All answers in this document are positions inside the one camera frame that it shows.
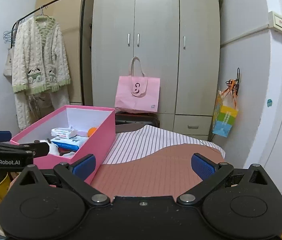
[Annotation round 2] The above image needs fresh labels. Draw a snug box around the blue wet wipes pack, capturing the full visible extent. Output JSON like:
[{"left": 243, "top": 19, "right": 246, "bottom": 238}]
[{"left": 51, "top": 135, "right": 88, "bottom": 152}]

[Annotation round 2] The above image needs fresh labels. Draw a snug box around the white tissue pack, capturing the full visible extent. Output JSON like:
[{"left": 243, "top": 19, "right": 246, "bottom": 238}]
[{"left": 51, "top": 127, "right": 78, "bottom": 139}]

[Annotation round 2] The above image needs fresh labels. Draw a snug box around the orange foam ball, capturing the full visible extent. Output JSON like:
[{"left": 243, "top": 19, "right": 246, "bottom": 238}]
[{"left": 87, "top": 127, "right": 97, "bottom": 137}]

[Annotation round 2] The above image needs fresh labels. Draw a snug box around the pink strawberry plush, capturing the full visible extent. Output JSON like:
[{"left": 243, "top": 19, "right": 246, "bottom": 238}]
[{"left": 58, "top": 148, "right": 76, "bottom": 156}]

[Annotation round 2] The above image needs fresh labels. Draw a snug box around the white brown plush toy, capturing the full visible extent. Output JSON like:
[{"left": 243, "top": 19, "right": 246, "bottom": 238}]
[{"left": 46, "top": 139, "right": 60, "bottom": 156}]

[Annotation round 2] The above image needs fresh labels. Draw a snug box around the striped pink bed sheet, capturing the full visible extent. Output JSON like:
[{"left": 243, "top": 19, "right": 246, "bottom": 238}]
[{"left": 91, "top": 125, "right": 226, "bottom": 198}]

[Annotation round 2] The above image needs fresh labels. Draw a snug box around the colourful paper gift bag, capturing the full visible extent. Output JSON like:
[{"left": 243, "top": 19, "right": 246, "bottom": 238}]
[{"left": 212, "top": 89, "right": 239, "bottom": 138}]

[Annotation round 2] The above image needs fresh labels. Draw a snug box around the cream green knit cardigan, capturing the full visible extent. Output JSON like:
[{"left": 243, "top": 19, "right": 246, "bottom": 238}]
[{"left": 11, "top": 15, "right": 71, "bottom": 130}]

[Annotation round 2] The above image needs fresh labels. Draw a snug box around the black suitcase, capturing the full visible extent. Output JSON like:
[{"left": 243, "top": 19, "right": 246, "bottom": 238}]
[{"left": 115, "top": 112, "right": 160, "bottom": 128}]

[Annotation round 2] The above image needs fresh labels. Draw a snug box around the pink paper shopping bag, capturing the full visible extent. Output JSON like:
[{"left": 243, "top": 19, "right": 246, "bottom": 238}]
[{"left": 114, "top": 57, "right": 161, "bottom": 113}]

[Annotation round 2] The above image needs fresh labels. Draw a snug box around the grey wardrobe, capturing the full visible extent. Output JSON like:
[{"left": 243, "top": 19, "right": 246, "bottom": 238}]
[{"left": 92, "top": 0, "right": 220, "bottom": 140}]

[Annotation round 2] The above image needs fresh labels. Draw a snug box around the black clothes rack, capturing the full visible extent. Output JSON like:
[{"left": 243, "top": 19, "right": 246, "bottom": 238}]
[{"left": 10, "top": 0, "right": 87, "bottom": 108}]

